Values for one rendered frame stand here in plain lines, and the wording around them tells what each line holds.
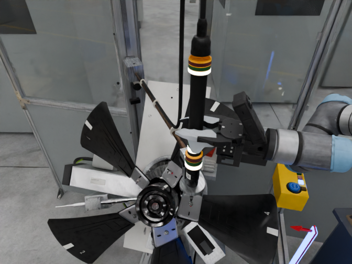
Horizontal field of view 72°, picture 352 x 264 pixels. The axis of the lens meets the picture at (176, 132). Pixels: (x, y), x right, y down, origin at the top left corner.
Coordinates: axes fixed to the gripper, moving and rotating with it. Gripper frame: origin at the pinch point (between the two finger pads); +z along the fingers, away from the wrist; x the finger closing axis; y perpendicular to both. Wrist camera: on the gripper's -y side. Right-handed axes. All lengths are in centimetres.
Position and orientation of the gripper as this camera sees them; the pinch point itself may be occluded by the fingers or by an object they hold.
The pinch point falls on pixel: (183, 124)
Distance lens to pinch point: 55.8
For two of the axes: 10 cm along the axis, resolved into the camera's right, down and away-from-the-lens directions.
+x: 2.3, -6.0, 7.7
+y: -0.1, 7.9, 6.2
